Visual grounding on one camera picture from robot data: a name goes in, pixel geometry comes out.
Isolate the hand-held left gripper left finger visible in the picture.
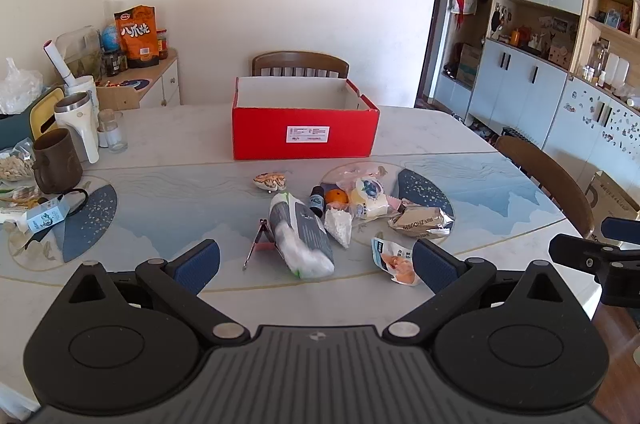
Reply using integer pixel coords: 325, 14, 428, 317
66, 239, 251, 348

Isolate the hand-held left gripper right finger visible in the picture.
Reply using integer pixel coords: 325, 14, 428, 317
382, 238, 572, 347

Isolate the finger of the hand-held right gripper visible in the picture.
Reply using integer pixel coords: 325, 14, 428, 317
601, 217, 640, 241
548, 233, 640, 305

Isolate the brown silver snack packet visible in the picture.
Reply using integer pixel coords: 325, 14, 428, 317
387, 203, 456, 239

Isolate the silver metal clip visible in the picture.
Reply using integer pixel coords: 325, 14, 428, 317
242, 218, 275, 271

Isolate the bagged bread with blueberry print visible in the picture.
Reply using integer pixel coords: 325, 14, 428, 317
348, 177, 390, 223

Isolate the clear bag of white granules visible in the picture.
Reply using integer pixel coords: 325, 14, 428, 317
323, 205, 354, 249

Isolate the grey wet wipes pack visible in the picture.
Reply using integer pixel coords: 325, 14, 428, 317
269, 192, 335, 281

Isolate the small dark bottle blue label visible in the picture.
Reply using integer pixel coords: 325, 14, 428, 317
308, 186, 327, 219

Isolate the red cardboard box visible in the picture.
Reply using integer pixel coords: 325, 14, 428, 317
231, 76, 381, 161

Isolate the white marble desktop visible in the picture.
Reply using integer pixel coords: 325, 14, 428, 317
0, 104, 601, 424

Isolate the large brown cardboard carton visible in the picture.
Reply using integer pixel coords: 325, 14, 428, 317
582, 171, 640, 245

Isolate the white blue snack packet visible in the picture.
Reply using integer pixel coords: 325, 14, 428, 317
370, 237, 421, 287

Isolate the wooden round back chair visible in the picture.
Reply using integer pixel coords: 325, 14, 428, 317
494, 135, 596, 241

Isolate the clear drinking glass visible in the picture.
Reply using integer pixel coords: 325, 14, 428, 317
97, 108, 129, 153

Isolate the small blue white carton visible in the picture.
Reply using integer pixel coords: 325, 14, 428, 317
22, 196, 71, 235

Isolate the brown mug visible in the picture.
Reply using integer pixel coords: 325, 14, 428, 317
32, 127, 84, 195

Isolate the white sideboard with wooden top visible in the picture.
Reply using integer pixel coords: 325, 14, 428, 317
94, 48, 181, 110

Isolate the white steel kettle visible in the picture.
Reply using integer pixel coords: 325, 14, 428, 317
53, 90, 100, 165

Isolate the printed cardboard carton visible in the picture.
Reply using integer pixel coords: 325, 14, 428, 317
455, 43, 484, 86

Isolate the clear bag of nuts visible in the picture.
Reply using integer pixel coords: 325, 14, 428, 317
0, 139, 39, 185

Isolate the white cartoon print canister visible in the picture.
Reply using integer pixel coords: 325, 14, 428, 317
65, 74, 99, 96

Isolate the wooden slat back chair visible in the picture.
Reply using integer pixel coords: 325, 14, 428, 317
251, 50, 350, 80

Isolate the orange snack bag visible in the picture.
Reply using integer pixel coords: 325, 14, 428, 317
113, 4, 160, 70

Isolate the small blue globe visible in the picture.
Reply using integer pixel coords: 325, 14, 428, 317
99, 24, 124, 52

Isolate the glass fish bowl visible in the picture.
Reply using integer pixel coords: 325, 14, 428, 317
55, 26, 104, 80

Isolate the white lint roller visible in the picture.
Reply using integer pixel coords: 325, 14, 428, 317
42, 40, 77, 87

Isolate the crumpled clear plastic bag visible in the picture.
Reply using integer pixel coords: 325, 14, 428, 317
0, 57, 45, 115

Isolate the black hair tie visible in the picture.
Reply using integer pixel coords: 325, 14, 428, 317
60, 187, 90, 217

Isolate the teal box with yellow frame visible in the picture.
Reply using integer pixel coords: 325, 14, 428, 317
0, 86, 66, 151

